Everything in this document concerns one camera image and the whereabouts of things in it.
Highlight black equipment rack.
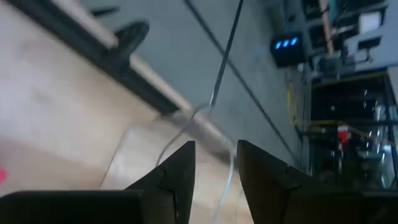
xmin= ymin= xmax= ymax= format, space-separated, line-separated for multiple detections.
xmin=298 ymin=0 xmax=398 ymax=190

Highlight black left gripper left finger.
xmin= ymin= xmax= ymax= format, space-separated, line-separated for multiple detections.
xmin=125 ymin=140 xmax=197 ymax=224

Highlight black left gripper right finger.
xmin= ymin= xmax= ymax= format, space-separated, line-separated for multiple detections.
xmin=237 ymin=139 xmax=363 ymax=224

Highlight black table clamp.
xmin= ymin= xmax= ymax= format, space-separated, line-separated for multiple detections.
xmin=113 ymin=20 xmax=150 ymax=63

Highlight black aluminium table frame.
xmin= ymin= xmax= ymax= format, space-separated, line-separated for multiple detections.
xmin=6 ymin=0 xmax=187 ymax=116

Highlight clear plastic bin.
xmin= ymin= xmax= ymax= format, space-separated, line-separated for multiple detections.
xmin=98 ymin=102 xmax=246 ymax=224

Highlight thin black cable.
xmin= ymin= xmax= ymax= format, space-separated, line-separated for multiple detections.
xmin=208 ymin=0 xmax=245 ymax=108

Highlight black box blue lights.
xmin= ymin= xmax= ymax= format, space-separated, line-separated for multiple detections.
xmin=269 ymin=32 xmax=308 ymax=68

